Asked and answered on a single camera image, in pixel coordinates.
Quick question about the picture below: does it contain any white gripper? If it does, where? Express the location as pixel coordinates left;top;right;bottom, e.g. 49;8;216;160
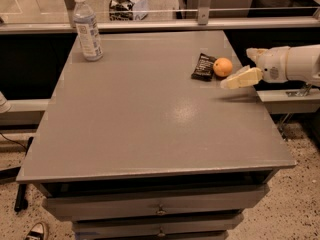
220;46;289;89

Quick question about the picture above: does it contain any metal window rail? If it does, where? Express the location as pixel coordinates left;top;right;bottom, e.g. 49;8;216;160
0;16;320;35

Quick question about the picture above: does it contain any black rxbar chocolate wrapper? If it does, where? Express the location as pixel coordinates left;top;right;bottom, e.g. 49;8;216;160
191;53;216;81

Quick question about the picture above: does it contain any black pole on floor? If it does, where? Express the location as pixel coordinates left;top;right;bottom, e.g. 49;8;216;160
14;136;35;213

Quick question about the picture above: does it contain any grey drawer cabinet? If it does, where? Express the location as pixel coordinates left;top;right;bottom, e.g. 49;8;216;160
17;31;295;240

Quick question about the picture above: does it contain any upper grey drawer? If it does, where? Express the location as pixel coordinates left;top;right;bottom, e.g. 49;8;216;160
43;184;269;221

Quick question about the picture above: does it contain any black and white sneaker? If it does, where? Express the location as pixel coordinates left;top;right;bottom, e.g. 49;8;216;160
24;222;49;240

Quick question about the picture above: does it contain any orange fruit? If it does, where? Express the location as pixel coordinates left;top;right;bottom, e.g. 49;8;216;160
213;58;233;77

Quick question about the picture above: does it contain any grey drawer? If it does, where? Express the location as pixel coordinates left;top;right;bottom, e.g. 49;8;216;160
73;214;243;240
43;184;269;221

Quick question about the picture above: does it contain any clear plastic water bottle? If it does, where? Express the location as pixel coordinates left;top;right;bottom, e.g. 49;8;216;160
73;0;103;61

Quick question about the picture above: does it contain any lower grey drawer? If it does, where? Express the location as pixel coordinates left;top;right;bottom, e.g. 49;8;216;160
73;214;243;240

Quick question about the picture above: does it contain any black and white box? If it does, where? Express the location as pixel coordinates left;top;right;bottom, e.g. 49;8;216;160
109;0;149;21

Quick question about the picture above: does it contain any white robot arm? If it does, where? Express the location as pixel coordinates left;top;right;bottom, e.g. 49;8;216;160
220;45;320;89

